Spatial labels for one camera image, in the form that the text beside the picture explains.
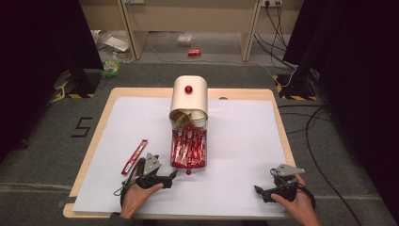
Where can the green plastic bag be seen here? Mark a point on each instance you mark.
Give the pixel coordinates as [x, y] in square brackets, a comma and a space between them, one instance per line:
[111, 67]

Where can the person's left hand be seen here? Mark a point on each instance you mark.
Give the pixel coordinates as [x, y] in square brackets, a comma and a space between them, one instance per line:
[135, 199]

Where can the row of red stick packets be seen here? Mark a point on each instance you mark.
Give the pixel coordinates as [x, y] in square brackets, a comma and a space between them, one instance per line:
[188, 149]

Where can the clear plastic packet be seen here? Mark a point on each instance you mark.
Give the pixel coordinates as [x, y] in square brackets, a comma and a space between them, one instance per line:
[185, 39]

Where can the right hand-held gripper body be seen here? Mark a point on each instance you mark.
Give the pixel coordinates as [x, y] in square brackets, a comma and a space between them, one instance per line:
[287, 183]

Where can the red drink can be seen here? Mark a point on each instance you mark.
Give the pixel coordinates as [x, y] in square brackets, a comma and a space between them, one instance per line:
[194, 52]

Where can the beige wooden desk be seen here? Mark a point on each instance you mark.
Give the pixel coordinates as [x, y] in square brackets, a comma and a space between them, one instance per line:
[188, 15]

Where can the black stand base striped tape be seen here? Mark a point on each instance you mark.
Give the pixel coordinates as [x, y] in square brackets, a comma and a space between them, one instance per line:
[80, 84]
[295, 89]

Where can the white wall socket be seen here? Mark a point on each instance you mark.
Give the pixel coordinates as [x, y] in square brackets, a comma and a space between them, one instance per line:
[272, 2]

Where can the white paper sheet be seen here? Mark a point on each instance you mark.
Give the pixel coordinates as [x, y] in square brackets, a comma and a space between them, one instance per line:
[244, 141]

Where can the white paper and plastic litter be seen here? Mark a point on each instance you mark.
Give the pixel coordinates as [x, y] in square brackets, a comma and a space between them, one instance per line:
[116, 42]

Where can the black curtain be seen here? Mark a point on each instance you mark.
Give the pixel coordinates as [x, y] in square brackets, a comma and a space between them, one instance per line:
[360, 78]
[37, 62]

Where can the person's right hand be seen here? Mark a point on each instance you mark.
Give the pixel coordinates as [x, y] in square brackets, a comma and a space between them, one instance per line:
[298, 205]

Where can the wooden table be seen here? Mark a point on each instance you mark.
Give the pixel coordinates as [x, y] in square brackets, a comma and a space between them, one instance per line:
[103, 125]

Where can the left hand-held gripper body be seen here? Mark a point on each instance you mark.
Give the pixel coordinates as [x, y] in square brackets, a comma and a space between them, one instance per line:
[150, 174]

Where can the single red stick sachet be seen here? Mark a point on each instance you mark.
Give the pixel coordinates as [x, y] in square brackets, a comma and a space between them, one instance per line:
[135, 157]

